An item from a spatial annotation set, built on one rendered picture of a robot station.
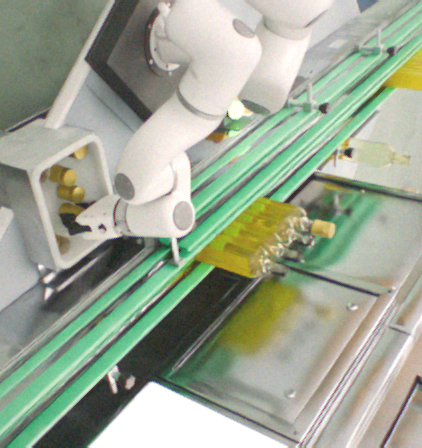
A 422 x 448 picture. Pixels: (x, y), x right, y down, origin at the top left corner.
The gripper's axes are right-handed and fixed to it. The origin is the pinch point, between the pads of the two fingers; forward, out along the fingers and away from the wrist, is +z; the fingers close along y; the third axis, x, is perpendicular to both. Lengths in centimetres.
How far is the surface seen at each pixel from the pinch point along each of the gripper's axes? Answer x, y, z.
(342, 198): -39, 78, -11
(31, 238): 0.5, -9.8, 2.6
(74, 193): 4.8, 0.0, -2.2
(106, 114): 13.8, 18.4, 2.0
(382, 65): -15, 126, -9
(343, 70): -8, 100, -9
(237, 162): -7.7, 38.1, -11.4
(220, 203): -14.8, 31.5, -8.2
